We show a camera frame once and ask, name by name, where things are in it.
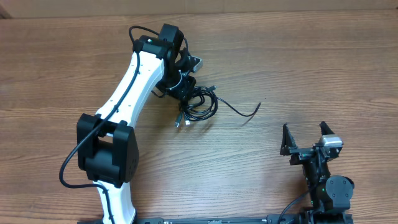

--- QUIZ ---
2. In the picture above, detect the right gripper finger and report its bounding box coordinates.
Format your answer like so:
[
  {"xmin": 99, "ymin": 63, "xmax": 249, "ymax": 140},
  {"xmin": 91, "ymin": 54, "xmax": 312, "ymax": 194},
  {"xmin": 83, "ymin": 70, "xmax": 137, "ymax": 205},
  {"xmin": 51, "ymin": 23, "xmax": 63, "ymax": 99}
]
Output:
[
  {"xmin": 280, "ymin": 123, "xmax": 298, "ymax": 156},
  {"xmin": 320, "ymin": 121, "xmax": 335, "ymax": 136}
]

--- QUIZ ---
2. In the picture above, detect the black USB cable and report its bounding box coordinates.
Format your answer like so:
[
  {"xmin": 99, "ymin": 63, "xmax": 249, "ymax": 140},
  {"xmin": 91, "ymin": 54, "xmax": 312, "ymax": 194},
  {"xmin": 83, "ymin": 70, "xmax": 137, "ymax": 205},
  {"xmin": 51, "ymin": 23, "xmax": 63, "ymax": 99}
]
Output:
[
  {"xmin": 178, "ymin": 86, "xmax": 218, "ymax": 126},
  {"xmin": 174, "ymin": 85, "xmax": 262, "ymax": 128}
]

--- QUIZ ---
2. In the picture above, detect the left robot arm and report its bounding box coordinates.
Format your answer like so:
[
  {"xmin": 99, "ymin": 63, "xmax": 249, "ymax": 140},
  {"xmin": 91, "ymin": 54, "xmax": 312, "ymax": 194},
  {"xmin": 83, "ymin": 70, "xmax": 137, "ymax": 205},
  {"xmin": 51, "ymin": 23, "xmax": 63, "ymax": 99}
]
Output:
[{"xmin": 76, "ymin": 24, "xmax": 202, "ymax": 223}]

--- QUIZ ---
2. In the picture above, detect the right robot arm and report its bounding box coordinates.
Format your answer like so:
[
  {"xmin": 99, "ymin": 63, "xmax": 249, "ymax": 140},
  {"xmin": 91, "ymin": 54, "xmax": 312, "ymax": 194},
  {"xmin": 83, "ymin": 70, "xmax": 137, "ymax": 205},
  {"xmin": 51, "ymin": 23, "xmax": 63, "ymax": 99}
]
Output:
[{"xmin": 277, "ymin": 121, "xmax": 354, "ymax": 223}]

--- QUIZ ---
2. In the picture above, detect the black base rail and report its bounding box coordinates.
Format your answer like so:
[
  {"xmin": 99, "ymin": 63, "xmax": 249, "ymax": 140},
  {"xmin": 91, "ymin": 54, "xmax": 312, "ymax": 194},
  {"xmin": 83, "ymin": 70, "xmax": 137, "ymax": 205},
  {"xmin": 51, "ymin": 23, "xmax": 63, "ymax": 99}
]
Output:
[{"xmin": 77, "ymin": 214, "xmax": 354, "ymax": 224}]

